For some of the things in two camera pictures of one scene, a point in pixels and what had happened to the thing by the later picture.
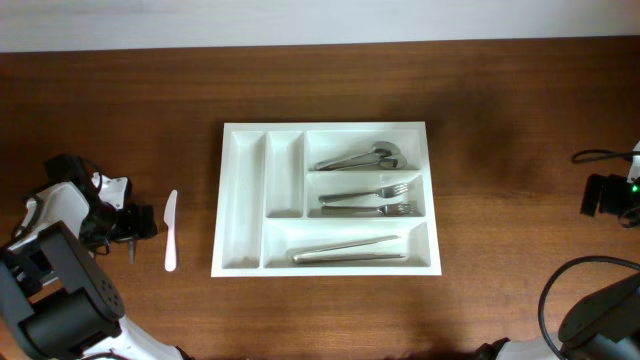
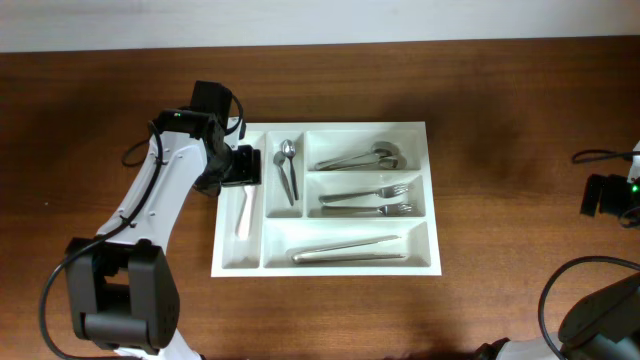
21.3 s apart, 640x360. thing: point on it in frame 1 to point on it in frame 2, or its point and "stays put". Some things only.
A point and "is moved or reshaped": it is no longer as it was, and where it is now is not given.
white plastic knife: (169, 216) is moved or reshaped
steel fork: (385, 192) stays put
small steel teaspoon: (132, 247) is moved or reshaped
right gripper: (612, 185) stays put
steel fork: (395, 210) stays put
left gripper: (133, 230) to (249, 171)
